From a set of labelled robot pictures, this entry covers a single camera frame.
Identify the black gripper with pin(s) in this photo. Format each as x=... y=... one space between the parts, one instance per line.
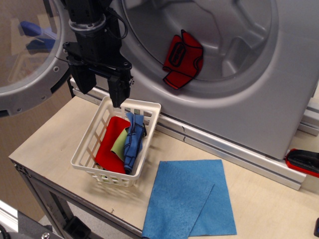
x=97 y=51

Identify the metal table frame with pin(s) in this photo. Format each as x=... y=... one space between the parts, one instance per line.
x=54 y=199

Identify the round transparent washer door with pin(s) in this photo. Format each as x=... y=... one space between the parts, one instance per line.
x=28 y=80

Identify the white plastic laundry basket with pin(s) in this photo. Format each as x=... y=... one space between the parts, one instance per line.
x=84 y=156

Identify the blue clamp behind door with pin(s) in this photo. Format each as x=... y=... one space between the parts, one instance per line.
x=43 y=39

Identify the grey base with bolt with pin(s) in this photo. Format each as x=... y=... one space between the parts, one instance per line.
x=20 y=226

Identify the red black clamp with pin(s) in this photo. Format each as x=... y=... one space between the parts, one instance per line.
x=303 y=161

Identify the grey toy washing machine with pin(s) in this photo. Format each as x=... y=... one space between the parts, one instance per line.
x=260 y=65

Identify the red toy shirt black trim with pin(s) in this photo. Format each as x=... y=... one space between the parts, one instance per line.
x=184 y=60

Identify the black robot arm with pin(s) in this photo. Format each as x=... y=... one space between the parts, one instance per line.
x=90 y=7

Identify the aluminium extrusion rail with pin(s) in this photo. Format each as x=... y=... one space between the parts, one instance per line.
x=274 y=169

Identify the plain red cloth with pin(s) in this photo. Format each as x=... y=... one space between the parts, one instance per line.
x=107 y=159

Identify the light green cloth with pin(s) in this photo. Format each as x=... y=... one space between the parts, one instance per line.
x=119 y=144

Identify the black bracket under table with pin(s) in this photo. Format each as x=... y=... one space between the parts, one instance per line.
x=77 y=229

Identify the blue folded cloth sheet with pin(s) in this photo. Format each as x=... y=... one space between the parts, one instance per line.
x=189 y=199

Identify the blue toy jeans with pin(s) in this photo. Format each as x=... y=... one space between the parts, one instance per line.
x=133 y=143

